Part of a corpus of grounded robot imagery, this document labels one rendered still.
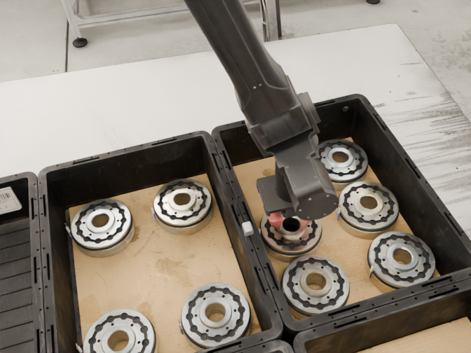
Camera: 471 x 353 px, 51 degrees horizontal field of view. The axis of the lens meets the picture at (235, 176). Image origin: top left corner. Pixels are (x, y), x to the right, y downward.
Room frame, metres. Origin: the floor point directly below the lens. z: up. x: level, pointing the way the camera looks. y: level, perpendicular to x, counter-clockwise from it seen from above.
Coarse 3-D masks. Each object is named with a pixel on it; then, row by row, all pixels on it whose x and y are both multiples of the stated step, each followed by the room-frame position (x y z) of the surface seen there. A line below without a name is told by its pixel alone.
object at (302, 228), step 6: (282, 216) 0.48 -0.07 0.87; (294, 216) 0.48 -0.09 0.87; (282, 222) 0.47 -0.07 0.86; (300, 222) 0.47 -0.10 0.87; (282, 228) 0.46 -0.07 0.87; (300, 228) 0.45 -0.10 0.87; (282, 234) 0.45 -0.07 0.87; (288, 234) 0.45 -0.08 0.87; (294, 234) 0.44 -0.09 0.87; (300, 234) 0.44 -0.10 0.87
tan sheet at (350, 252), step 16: (256, 160) 0.64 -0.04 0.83; (272, 160) 0.64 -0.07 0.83; (240, 176) 0.60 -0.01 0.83; (256, 176) 0.60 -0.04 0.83; (368, 176) 0.59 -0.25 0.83; (256, 192) 0.57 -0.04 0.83; (336, 192) 0.55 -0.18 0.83; (256, 208) 0.53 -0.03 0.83; (256, 224) 0.49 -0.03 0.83; (336, 224) 0.48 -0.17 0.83; (400, 224) 0.48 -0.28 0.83; (336, 240) 0.45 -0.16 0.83; (352, 240) 0.45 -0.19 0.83; (368, 240) 0.45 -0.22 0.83; (336, 256) 0.42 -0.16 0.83; (352, 256) 0.42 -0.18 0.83; (352, 272) 0.39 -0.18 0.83; (320, 288) 0.36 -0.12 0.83; (352, 288) 0.36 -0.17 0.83; (368, 288) 0.36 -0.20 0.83
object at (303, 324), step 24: (360, 96) 0.70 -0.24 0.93; (240, 120) 0.65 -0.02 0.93; (216, 144) 0.60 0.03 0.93; (408, 168) 0.52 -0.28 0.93; (240, 192) 0.49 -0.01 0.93; (432, 192) 0.47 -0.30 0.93; (264, 264) 0.36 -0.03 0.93; (408, 288) 0.31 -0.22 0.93; (432, 288) 0.30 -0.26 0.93; (288, 312) 0.28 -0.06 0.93; (360, 312) 0.28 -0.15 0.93
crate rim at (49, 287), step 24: (144, 144) 0.61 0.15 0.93; (168, 144) 0.61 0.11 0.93; (48, 168) 0.56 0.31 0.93; (72, 168) 0.57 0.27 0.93; (216, 168) 0.54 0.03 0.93; (48, 216) 0.46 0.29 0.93; (240, 216) 0.44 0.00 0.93; (48, 240) 0.42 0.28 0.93; (240, 240) 0.40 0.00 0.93; (48, 264) 0.39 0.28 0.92; (48, 288) 0.34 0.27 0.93; (264, 288) 0.32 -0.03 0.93; (48, 312) 0.30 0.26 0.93; (48, 336) 0.27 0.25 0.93; (264, 336) 0.25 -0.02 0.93
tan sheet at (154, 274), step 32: (128, 256) 0.44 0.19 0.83; (160, 256) 0.44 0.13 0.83; (192, 256) 0.44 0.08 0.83; (224, 256) 0.43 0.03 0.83; (96, 288) 0.39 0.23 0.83; (128, 288) 0.39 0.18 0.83; (160, 288) 0.38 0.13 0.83; (192, 288) 0.38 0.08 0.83; (96, 320) 0.33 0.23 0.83; (160, 320) 0.33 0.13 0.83; (256, 320) 0.32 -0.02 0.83; (160, 352) 0.28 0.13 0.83; (192, 352) 0.27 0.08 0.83
